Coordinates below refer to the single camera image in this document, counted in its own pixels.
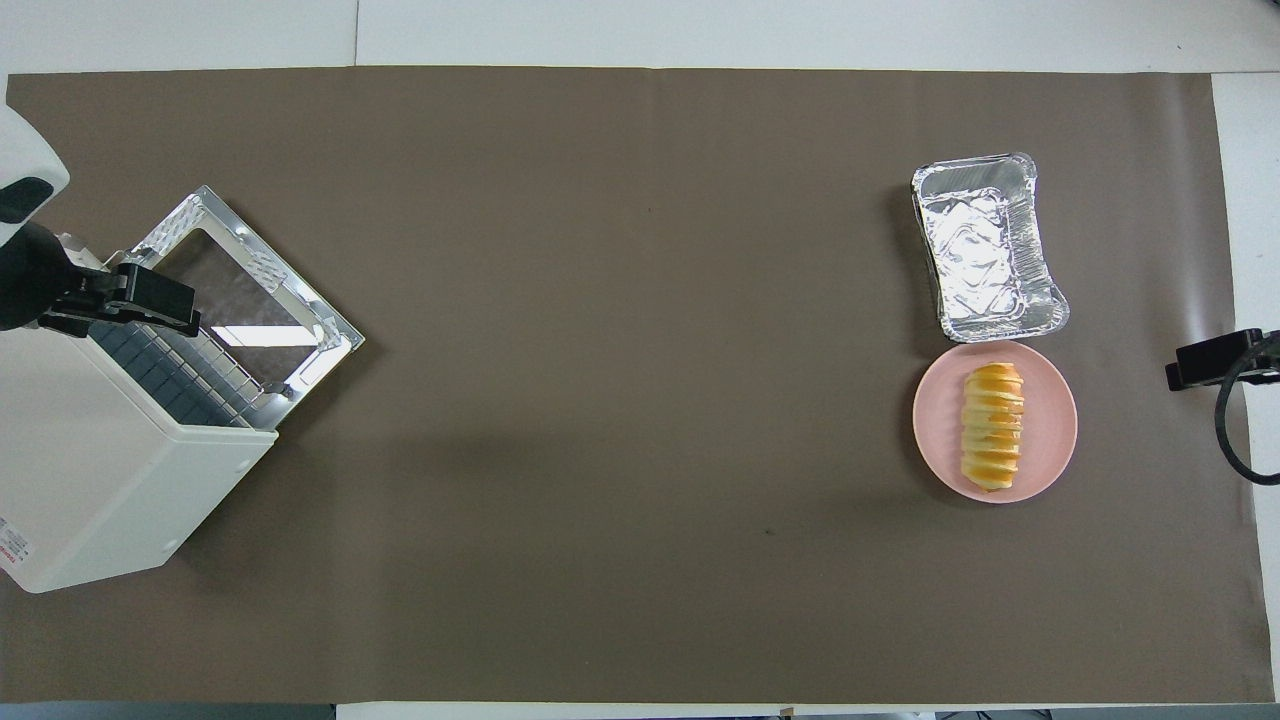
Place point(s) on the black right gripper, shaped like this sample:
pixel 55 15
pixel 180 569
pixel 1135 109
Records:
pixel 1268 370

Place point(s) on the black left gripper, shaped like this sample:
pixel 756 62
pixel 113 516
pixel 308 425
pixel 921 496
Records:
pixel 30 280

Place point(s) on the sliced yellow bread loaf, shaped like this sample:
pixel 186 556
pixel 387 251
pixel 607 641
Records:
pixel 992 430

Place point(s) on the aluminium foil tray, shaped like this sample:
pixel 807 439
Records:
pixel 985 255

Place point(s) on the silver glass oven door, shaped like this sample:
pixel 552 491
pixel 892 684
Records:
pixel 300 300

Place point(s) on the cream white toaster oven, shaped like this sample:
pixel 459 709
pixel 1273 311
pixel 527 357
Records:
pixel 90 470

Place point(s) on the pink round plate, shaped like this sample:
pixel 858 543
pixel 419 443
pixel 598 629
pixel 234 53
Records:
pixel 1050 430

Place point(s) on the brown paper table mat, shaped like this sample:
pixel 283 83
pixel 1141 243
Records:
pixel 640 400

